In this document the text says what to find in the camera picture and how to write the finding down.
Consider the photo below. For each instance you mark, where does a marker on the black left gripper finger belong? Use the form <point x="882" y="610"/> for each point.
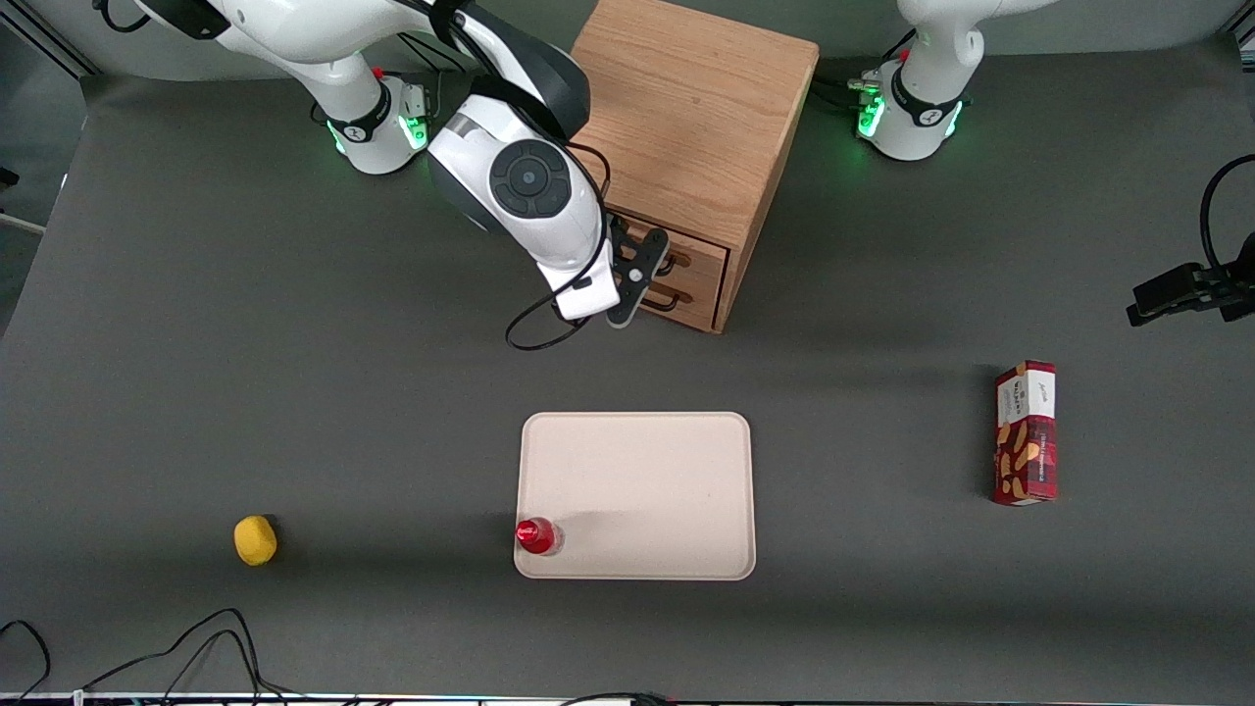
<point x="1172" y="292"/>
<point x="1237" y="306"/>

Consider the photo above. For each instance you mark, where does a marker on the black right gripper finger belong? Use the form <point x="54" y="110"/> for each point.
<point x="647" y="253"/>
<point x="627" y="306"/>

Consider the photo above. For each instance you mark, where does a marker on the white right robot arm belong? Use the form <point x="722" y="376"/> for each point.
<point x="520" y="176"/>

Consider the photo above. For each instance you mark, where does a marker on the wooden drawer cabinet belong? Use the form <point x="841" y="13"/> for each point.
<point x="686" y="108"/>

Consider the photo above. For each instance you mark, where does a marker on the beige plastic tray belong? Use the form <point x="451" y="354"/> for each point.
<point x="637" y="490"/>

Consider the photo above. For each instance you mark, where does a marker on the red tartan shortbread box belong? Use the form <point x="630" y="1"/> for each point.
<point x="1026" y="433"/>

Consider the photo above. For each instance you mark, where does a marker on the red capped bottle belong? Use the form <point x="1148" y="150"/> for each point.
<point x="536" y="535"/>

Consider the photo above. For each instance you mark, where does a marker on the yellow lemon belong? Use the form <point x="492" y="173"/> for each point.
<point x="255" y="541"/>

